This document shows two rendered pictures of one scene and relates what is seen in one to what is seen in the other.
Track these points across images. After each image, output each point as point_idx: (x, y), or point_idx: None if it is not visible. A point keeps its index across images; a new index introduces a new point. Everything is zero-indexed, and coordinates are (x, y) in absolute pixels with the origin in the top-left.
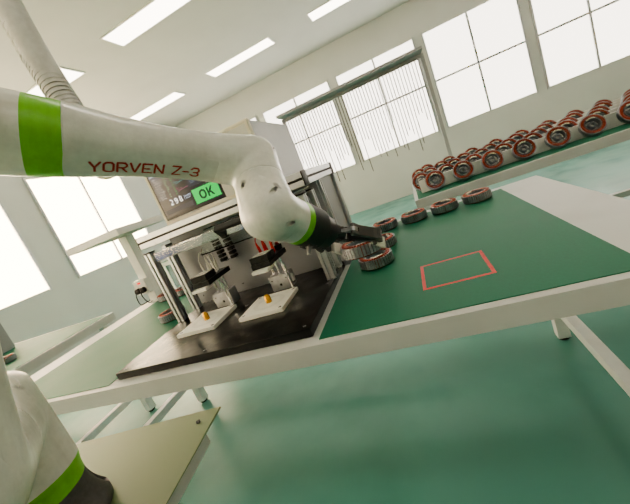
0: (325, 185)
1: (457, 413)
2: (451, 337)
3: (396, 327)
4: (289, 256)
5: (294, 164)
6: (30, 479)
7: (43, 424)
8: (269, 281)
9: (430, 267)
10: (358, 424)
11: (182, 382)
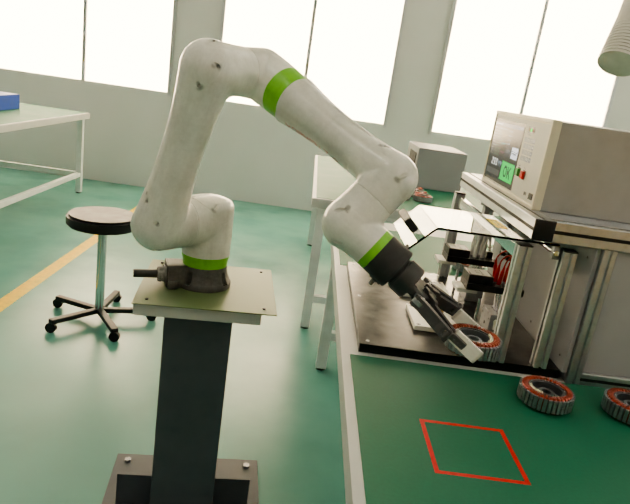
0: None
1: None
2: (342, 441)
3: (344, 393)
4: (539, 309)
5: None
6: (168, 241)
7: (206, 232)
8: (482, 308)
9: (492, 436)
10: None
11: (335, 300)
